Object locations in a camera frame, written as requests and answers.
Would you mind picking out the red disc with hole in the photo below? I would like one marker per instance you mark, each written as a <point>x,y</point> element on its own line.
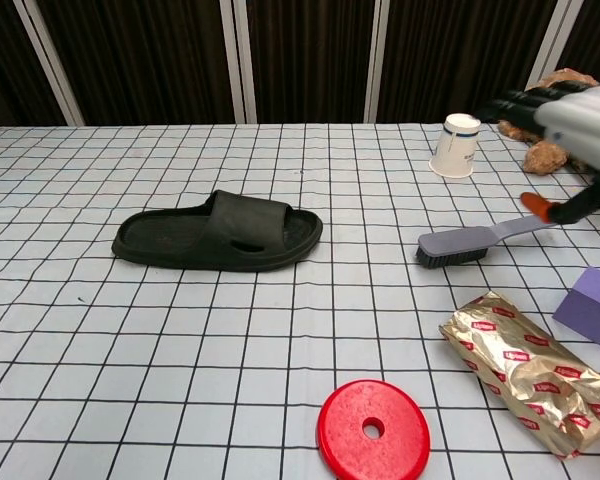
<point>350,425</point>

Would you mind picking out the brown teddy bear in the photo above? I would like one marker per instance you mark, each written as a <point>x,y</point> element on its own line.
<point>545,157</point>

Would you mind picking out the grey orange tool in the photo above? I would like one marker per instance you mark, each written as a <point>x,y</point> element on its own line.
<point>450,247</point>

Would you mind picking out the purple foam cube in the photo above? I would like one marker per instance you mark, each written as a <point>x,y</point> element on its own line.
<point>590,310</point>

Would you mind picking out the black rubber slipper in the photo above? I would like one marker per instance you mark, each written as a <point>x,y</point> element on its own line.
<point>180,240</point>

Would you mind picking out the white checked tablecloth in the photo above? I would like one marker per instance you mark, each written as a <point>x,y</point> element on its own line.
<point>130,350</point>

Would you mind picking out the gold foil snack packet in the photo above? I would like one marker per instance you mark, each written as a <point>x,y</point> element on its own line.
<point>520,365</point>

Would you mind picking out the white partition frame post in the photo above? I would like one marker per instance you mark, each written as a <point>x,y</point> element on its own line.
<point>380,60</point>
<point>550,40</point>
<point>248,100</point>
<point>50,65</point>

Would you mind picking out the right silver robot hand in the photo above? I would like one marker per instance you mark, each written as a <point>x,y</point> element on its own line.
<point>590,130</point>

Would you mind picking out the white plastic bottle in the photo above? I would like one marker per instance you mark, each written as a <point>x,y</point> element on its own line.
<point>455,150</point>

